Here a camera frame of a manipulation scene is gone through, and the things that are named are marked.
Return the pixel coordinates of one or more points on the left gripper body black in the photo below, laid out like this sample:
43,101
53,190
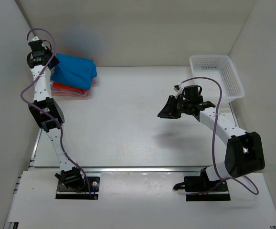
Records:
55,61

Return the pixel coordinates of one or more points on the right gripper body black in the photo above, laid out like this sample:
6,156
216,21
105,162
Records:
176,108

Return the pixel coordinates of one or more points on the blue t shirt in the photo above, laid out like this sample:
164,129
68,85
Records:
74,71

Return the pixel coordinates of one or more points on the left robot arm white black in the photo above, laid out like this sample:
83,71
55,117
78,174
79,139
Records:
48,115

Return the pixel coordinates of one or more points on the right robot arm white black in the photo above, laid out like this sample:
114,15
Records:
244,152

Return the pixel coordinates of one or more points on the folded orange t shirt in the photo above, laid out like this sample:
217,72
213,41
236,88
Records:
63,87

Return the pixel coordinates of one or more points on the white plastic basket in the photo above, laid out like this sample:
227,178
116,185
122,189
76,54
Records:
221,69

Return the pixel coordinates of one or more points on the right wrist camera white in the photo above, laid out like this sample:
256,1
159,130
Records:
178,89

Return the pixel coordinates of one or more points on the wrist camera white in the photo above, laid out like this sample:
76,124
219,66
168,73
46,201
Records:
178,89
36,38

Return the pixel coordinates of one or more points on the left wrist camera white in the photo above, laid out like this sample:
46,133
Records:
36,38

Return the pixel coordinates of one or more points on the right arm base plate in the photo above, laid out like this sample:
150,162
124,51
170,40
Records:
200,188

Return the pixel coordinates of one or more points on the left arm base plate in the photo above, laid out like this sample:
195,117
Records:
81,192

